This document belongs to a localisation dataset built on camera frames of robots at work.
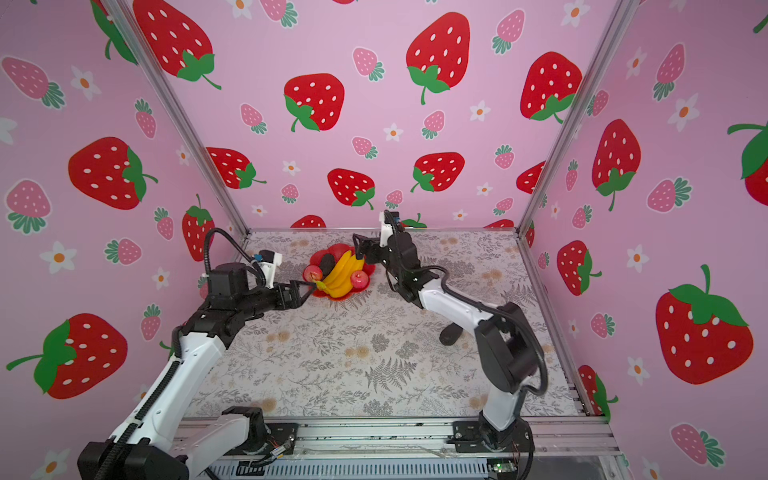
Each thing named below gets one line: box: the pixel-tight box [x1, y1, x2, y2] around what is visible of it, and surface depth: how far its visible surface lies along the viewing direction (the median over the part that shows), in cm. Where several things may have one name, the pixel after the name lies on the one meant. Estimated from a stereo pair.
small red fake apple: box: [351, 270, 369, 289], surface depth 100 cm
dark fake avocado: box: [320, 254, 336, 278], surface depth 109 cm
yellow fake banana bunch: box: [313, 250, 365, 298], surface depth 106 cm
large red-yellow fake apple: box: [302, 265, 323, 282], surface depth 100 cm
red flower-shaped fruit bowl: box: [303, 244, 376, 301], surface depth 106 cm
